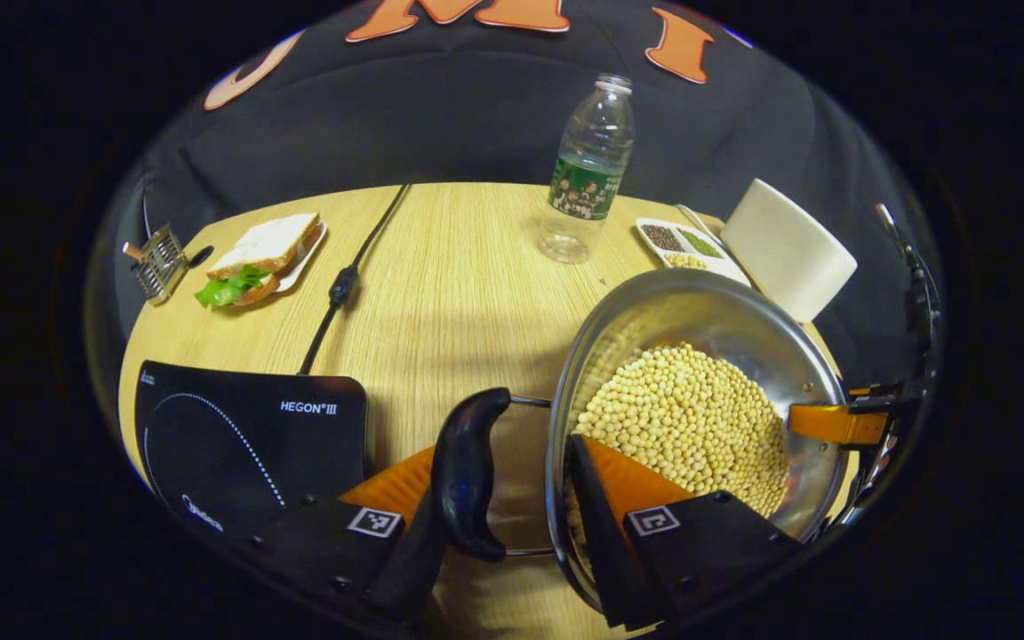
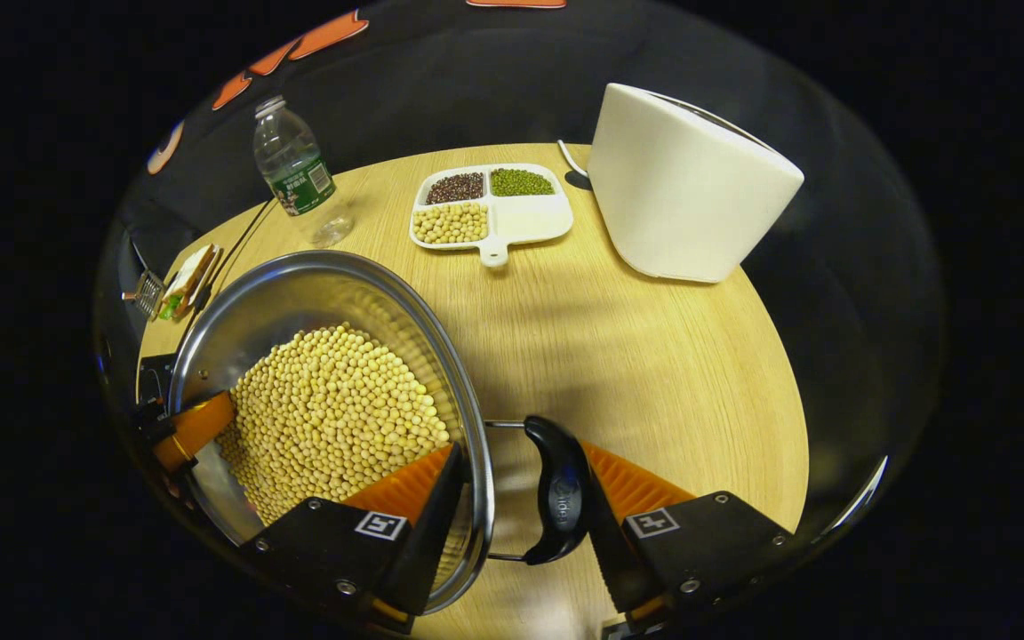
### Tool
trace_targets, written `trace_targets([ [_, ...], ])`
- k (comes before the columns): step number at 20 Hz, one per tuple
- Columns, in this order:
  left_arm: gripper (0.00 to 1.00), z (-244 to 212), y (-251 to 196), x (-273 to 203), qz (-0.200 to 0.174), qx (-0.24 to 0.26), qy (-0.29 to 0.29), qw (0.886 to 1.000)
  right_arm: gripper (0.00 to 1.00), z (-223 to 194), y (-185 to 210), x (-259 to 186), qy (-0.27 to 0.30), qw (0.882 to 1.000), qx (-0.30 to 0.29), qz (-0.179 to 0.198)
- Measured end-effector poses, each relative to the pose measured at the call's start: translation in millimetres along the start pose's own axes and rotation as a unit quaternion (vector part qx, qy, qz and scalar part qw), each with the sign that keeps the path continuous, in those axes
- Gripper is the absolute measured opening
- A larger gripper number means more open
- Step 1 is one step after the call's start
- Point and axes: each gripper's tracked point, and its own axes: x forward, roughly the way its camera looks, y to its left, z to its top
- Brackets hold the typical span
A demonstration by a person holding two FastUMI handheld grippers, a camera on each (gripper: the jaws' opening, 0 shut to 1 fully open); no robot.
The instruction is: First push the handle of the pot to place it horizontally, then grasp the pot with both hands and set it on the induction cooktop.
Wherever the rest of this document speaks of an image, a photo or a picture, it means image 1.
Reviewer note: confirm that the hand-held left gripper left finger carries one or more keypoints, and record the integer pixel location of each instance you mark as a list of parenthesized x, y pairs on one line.
[(410, 569)]

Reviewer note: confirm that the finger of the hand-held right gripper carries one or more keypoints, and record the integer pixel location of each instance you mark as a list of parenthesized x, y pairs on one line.
[(832, 424)]

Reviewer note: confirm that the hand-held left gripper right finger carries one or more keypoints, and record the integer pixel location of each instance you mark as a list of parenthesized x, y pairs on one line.
[(605, 542)]

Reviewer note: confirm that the black induction cooktop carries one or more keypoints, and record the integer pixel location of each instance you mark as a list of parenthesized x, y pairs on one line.
[(236, 444)]

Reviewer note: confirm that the white toaster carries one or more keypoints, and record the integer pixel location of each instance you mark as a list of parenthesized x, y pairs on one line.
[(788, 253)]

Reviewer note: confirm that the pile of soybeans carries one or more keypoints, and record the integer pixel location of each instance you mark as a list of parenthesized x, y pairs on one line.
[(681, 418)]

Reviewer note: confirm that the white divided seasoning tray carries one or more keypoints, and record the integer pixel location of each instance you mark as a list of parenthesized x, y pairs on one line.
[(681, 242)]

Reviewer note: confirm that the white plate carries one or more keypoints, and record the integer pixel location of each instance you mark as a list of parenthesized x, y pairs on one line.
[(303, 265)]

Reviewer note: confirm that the sandwich with lettuce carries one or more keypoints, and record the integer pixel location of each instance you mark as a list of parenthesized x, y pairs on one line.
[(268, 244)]

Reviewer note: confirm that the clear plastic water bottle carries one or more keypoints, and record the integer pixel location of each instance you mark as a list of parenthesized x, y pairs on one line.
[(588, 160)]

